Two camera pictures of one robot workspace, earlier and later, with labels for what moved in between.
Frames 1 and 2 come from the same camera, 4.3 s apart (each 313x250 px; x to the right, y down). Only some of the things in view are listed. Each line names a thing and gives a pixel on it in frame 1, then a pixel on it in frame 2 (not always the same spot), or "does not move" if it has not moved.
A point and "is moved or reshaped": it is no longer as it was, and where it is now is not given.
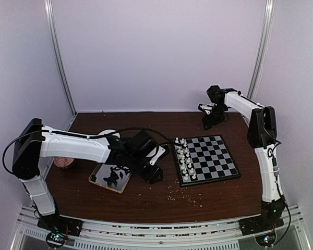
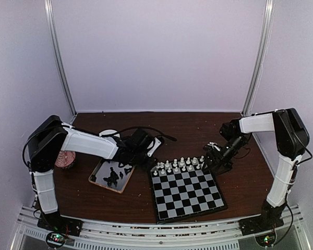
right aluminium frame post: [262, 49] does not move
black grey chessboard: [204, 159] is moved or reshaped
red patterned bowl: [63, 162] does not move
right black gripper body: [218, 116] → [235, 143]
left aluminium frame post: [58, 60] does not move
